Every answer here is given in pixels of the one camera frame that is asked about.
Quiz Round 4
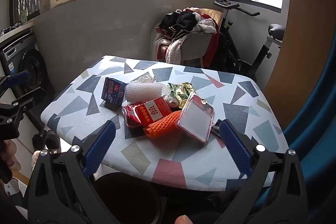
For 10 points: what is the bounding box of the person's left hand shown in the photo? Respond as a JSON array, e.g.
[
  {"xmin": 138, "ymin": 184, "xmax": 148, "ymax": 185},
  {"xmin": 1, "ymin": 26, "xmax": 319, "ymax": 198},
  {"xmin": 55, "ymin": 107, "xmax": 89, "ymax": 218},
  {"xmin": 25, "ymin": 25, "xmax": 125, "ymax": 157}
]
[{"xmin": 1, "ymin": 140, "xmax": 21, "ymax": 172}]

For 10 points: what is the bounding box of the geometric patterned table cover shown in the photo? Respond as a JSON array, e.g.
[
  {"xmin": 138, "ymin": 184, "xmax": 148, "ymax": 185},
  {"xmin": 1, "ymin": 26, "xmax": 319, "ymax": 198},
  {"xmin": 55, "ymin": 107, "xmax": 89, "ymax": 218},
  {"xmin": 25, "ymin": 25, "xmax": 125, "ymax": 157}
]
[{"xmin": 41, "ymin": 56, "xmax": 288, "ymax": 191}]

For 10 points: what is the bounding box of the blue milk carton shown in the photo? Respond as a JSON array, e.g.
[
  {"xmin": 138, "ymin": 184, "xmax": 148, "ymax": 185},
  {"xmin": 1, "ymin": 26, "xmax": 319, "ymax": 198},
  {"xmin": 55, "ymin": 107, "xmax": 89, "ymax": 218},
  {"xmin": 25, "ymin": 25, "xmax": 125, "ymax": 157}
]
[{"xmin": 101, "ymin": 77, "xmax": 127, "ymax": 109}]

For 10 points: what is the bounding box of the black exercise bike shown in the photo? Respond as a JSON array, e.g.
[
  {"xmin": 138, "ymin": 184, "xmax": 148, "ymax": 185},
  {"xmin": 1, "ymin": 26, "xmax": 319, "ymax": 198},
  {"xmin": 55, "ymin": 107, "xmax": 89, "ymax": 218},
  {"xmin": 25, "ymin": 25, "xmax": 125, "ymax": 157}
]
[{"xmin": 210, "ymin": 0, "xmax": 285, "ymax": 81}]

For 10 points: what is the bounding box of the red cigarette pack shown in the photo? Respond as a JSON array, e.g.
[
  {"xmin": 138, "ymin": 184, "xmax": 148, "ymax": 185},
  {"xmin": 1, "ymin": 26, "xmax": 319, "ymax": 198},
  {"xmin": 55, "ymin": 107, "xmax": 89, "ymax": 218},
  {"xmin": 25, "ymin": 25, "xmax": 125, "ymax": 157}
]
[{"xmin": 134, "ymin": 97, "xmax": 172, "ymax": 127}]

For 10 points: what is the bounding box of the clear plastic card case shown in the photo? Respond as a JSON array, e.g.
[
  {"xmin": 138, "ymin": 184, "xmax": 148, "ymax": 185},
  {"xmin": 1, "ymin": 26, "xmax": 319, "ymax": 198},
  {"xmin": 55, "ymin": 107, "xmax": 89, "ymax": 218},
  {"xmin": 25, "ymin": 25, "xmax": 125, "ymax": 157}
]
[{"xmin": 175, "ymin": 93, "xmax": 215, "ymax": 143}]

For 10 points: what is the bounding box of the grey washing machine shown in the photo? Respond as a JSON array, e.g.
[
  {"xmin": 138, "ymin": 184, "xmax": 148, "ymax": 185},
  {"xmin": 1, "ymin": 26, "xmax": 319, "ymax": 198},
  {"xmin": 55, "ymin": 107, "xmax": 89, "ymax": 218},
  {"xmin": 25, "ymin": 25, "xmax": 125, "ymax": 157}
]
[{"xmin": 1, "ymin": 29, "xmax": 55, "ymax": 98}]

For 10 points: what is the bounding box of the pile of clothes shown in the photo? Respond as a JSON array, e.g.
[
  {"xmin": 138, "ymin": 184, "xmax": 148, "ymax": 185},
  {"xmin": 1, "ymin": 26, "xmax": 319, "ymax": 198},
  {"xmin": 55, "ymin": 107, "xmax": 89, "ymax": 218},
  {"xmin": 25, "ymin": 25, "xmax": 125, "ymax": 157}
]
[{"xmin": 158, "ymin": 9, "xmax": 210, "ymax": 68}]

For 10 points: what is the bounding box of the person's right hand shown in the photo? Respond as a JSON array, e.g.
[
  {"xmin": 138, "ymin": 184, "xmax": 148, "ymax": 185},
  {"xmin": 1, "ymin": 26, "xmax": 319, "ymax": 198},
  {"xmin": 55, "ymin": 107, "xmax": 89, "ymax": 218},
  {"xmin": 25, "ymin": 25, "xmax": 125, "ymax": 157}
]
[{"xmin": 175, "ymin": 215, "xmax": 193, "ymax": 224}]

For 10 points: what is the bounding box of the black shoe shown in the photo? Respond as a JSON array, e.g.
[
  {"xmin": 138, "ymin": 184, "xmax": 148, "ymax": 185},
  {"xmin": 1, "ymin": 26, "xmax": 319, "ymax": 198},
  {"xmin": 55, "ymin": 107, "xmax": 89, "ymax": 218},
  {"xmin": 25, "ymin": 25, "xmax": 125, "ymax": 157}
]
[{"xmin": 32, "ymin": 130, "xmax": 61, "ymax": 153}]

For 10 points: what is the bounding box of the crushed red soda can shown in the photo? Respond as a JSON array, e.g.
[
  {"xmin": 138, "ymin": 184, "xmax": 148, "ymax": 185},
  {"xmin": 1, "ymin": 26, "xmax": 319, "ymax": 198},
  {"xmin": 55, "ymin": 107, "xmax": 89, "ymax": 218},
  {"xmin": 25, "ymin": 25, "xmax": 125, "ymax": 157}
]
[{"xmin": 122, "ymin": 101, "xmax": 144, "ymax": 129}]

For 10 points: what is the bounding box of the white tissue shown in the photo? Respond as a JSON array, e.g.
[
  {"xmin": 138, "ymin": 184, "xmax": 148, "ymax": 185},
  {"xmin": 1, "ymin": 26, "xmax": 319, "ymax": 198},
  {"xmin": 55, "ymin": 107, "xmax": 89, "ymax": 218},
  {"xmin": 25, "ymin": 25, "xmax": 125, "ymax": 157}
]
[{"xmin": 133, "ymin": 75, "xmax": 155, "ymax": 84}]

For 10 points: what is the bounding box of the wooden wardrobe panel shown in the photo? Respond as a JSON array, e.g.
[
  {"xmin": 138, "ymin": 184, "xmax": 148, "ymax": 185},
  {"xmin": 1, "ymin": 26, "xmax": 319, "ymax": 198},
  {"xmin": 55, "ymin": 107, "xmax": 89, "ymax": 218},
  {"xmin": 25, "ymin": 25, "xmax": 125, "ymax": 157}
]
[{"xmin": 264, "ymin": 0, "xmax": 335, "ymax": 129}]

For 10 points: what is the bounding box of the gold foil wrapper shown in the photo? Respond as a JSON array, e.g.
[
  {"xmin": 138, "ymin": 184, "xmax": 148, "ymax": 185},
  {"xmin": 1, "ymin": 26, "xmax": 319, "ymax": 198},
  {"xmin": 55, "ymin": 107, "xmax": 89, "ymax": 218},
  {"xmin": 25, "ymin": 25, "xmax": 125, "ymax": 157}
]
[{"xmin": 165, "ymin": 83, "xmax": 196, "ymax": 109}]

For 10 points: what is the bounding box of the white foam fruit net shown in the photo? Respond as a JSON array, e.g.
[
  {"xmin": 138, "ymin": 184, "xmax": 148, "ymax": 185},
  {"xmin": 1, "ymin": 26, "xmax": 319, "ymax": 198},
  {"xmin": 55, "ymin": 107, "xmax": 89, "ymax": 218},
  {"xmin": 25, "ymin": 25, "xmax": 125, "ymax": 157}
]
[{"xmin": 125, "ymin": 82, "xmax": 164, "ymax": 103}]

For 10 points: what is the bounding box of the black round lid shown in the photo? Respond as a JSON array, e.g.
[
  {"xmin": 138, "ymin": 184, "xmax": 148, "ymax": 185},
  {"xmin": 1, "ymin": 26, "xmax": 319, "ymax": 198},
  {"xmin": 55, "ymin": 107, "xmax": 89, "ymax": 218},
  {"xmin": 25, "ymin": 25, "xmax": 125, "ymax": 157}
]
[{"xmin": 210, "ymin": 119, "xmax": 222, "ymax": 138}]

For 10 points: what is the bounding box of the grey chair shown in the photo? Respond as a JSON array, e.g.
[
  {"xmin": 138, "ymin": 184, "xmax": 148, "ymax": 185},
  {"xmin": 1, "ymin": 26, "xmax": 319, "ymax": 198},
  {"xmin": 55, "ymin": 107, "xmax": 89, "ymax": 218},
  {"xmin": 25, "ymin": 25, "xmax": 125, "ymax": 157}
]
[{"xmin": 149, "ymin": 7, "xmax": 223, "ymax": 67}]

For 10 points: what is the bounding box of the orange foam fruit net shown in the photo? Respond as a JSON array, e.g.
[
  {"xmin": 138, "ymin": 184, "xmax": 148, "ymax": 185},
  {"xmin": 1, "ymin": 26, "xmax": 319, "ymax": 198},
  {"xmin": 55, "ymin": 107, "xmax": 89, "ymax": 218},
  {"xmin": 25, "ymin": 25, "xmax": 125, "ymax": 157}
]
[{"xmin": 143, "ymin": 110, "xmax": 182, "ymax": 139}]

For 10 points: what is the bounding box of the blue curtain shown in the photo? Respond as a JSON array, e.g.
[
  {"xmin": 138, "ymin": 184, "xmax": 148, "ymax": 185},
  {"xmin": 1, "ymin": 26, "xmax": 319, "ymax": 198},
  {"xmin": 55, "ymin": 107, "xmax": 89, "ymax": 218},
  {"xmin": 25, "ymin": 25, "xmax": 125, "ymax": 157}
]
[{"xmin": 285, "ymin": 43, "xmax": 335, "ymax": 219}]

